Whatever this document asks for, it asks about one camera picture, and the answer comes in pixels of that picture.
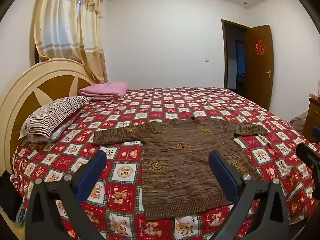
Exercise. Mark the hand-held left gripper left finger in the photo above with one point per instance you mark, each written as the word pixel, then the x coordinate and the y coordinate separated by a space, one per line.
pixel 92 173

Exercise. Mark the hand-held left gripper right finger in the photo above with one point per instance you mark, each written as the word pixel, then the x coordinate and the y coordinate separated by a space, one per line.
pixel 225 173

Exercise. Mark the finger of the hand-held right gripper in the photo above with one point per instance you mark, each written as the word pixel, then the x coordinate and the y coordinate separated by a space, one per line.
pixel 310 157
pixel 316 134

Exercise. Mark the brown knitted sweater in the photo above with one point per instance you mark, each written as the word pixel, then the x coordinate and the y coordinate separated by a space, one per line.
pixel 190 155

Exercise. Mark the wooden cabinet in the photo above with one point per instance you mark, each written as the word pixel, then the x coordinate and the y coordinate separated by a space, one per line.
pixel 312 115

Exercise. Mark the grey brown cloth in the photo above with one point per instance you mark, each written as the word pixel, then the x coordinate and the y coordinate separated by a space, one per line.
pixel 298 122

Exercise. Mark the red flat box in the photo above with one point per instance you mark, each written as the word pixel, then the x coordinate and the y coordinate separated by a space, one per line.
pixel 314 95

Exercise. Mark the red checked printed bed sheet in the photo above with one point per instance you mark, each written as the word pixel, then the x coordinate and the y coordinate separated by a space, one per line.
pixel 120 120

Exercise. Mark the striped pillow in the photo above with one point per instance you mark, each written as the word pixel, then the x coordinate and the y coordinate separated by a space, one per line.
pixel 50 116

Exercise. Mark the dark cloth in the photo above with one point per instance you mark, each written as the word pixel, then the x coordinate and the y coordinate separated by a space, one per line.
pixel 11 197

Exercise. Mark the pink folded blanket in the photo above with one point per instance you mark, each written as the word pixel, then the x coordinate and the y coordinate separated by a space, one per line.
pixel 105 90

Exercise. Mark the brown wooden door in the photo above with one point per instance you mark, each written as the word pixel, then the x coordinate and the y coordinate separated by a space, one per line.
pixel 258 67

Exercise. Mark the red paper door decoration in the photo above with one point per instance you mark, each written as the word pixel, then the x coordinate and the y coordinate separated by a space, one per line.
pixel 260 47

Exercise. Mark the cream and brown bed headboard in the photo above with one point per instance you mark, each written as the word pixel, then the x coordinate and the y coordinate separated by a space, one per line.
pixel 22 85

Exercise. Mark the beige patterned curtain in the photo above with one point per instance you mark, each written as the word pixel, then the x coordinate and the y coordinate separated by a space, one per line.
pixel 67 25

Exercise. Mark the dark wooden door frame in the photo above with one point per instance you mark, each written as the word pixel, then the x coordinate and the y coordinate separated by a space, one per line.
pixel 225 55

